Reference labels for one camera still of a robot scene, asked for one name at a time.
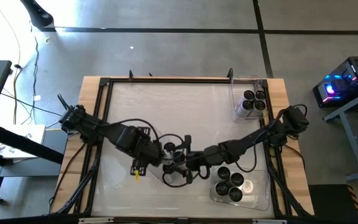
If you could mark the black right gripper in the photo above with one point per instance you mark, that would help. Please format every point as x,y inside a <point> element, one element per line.
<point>202,158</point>

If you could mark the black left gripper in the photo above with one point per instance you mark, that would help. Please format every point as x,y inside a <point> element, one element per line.
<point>148,152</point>

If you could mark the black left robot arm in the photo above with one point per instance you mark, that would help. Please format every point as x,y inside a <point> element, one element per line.
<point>120,137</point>

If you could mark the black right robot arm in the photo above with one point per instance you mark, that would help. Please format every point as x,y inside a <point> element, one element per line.
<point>253,138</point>

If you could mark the yellow tape tag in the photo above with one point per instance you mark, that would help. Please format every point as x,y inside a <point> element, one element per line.
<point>137,176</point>

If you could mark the white paper sheet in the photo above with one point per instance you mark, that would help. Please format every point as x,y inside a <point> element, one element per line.
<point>26,137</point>

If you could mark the black yellow hazard mat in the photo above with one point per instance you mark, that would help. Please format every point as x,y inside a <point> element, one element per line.
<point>328,202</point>

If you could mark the grey metal stand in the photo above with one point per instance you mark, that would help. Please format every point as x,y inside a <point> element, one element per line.
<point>351,140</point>

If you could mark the black curved stand foot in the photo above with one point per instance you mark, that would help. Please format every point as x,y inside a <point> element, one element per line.
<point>37,14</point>

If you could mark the black metal table frame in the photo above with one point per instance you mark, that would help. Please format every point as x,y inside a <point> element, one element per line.
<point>166,80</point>

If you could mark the black frame clamp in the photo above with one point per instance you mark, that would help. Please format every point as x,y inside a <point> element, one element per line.
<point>230,73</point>
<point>131,74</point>

